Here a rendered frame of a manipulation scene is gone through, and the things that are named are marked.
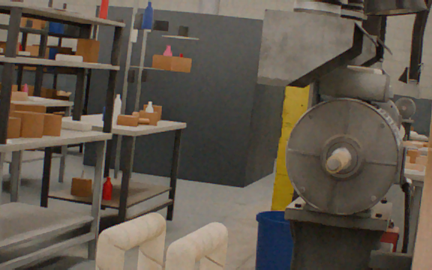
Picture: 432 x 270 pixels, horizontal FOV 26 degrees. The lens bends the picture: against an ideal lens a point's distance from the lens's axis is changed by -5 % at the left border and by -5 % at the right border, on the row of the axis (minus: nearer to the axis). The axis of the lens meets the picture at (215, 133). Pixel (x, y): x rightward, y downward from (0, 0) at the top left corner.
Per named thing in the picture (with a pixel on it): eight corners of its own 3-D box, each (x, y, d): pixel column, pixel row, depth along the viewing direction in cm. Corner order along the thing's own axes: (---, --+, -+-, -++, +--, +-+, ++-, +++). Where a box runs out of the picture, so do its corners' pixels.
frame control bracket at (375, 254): (369, 265, 220) (371, 249, 219) (445, 274, 216) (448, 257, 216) (367, 268, 216) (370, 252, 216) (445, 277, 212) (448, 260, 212)
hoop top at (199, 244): (205, 242, 126) (207, 218, 126) (229, 246, 125) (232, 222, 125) (161, 268, 107) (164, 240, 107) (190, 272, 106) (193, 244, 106)
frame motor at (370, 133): (299, 193, 250) (312, 91, 248) (400, 205, 244) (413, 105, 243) (276, 211, 210) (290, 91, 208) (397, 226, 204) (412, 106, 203)
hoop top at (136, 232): (145, 233, 128) (147, 209, 128) (167, 237, 127) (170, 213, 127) (92, 255, 108) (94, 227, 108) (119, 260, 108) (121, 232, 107)
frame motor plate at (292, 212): (303, 202, 254) (304, 188, 253) (391, 213, 249) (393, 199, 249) (283, 220, 219) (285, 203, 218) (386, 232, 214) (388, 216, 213)
